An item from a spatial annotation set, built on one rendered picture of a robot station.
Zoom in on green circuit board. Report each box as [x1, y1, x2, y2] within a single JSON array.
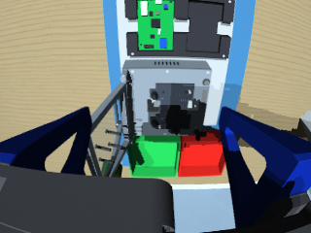
[[137, 0, 174, 50]]

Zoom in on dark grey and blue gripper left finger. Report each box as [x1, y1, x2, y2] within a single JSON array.
[[0, 107, 92, 175]]

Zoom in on red bin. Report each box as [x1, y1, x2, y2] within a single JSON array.
[[178, 130, 225, 177]]

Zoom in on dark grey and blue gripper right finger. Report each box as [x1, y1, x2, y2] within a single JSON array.
[[219, 107, 311, 228]]

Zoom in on green open-top bin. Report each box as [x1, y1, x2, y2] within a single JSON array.
[[127, 136, 181, 178]]

